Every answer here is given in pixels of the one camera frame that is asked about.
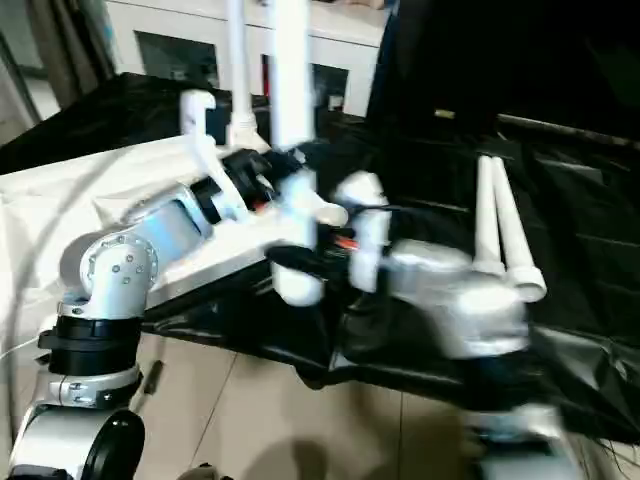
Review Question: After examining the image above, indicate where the white plastic table leg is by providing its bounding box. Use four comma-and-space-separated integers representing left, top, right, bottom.
268, 0, 329, 307
490, 158, 549, 303
474, 155, 507, 277
226, 0, 261, 151

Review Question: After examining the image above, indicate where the white cabinet with glass doors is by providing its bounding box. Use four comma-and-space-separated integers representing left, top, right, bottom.
95, 0, 386, 119

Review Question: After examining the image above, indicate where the black box with tan label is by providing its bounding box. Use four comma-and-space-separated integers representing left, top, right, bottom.
372, 0, 506, 131

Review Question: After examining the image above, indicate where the grey curtain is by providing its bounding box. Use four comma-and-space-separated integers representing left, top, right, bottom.
20, 0, 101, 106

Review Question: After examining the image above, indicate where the black mat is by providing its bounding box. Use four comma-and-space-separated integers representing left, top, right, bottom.
0, 72, 640, 441

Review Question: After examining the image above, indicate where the dark metal rail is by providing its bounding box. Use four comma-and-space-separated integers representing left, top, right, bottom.
498, 113, 640, 149

